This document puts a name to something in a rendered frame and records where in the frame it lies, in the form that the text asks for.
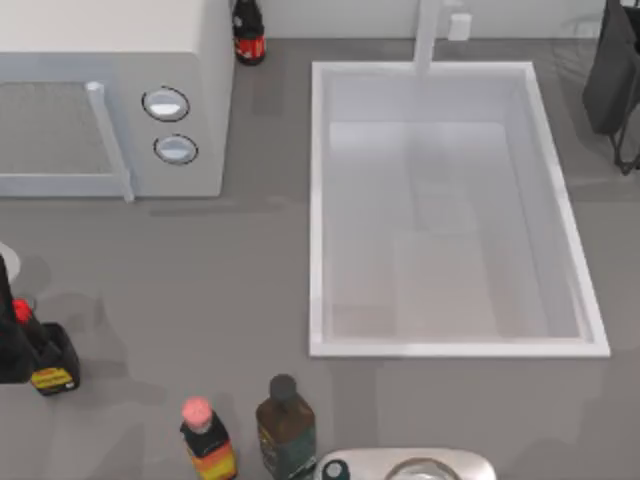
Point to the white sink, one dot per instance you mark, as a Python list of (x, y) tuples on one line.
[(450, 225)]

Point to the pale microwave oven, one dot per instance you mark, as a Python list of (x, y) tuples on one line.
[(210, 125)]

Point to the small silver microwave knob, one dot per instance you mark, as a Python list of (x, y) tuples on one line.
[(175, 149)]

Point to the brown bottle with grey cap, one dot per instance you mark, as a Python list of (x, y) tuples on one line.
[(285, 430)]

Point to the large silver microwave knob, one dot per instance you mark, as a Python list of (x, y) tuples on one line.
[(165, 104)]

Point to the dark bottle with red label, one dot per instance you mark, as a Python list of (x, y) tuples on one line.
[(248, 35)]

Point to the silver rounded appliance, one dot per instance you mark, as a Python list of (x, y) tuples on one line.
[(365, 462)]

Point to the dark teal round knob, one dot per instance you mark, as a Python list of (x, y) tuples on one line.
[(333, 471)]

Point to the tall white tap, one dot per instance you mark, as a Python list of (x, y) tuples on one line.
[(428, 35)]

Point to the dark bottle with pink cap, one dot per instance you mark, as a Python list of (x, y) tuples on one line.
[(207, 445)]

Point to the small white tap lever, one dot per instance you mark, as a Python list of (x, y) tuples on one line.
[(459, 26)]

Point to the black bottle with red cap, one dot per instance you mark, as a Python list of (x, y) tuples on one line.
[(57, 360)]

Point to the pale microwave door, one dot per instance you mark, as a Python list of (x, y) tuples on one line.
[(45, 130)]

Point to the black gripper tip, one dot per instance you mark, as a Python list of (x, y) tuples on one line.
[(11, 340)]

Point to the black frame stand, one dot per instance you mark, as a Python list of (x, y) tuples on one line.
[(607, 75)]

